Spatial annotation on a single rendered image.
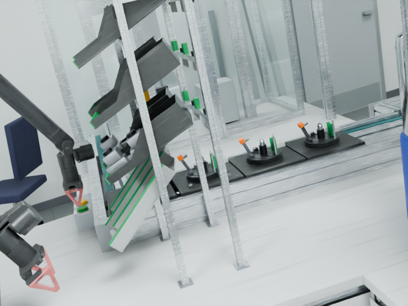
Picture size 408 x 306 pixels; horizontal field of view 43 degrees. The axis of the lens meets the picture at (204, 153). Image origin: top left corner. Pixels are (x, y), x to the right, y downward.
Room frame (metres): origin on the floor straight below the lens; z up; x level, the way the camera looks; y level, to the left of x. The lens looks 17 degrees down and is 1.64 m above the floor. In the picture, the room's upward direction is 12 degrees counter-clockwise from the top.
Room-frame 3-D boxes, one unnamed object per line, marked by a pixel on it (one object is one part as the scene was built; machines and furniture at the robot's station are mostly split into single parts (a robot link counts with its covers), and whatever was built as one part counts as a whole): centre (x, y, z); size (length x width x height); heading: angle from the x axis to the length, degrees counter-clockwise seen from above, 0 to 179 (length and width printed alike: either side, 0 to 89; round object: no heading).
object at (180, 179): (1.87, 0.01, 1.01); 0.24 x 0.24 x 0.13; 11
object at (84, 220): (1.86, 0.49, 0.93); 0.21 x 0.07 x 0.06; 11
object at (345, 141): (1.96, -0.47, 1.01); 0.24 x 0.24 x 0.13; 11
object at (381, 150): (1.91, -0.21, 0.91); 1.24 x 0.33 x 0.10; 101
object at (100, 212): (2.06, 0.47, 0.91); 0.89 x 0.06 x 0.11; 11
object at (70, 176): (1.79, 0.49, 1.10); 0.10 x 0.07 x 0.07; 11
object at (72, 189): (1.80, 0.49, 1.03); 0.07 x 0.07 x 0.09; 11
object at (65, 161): (1.80, 0.48, 1.16); 0.07 x 0.06 x 0.07; 121
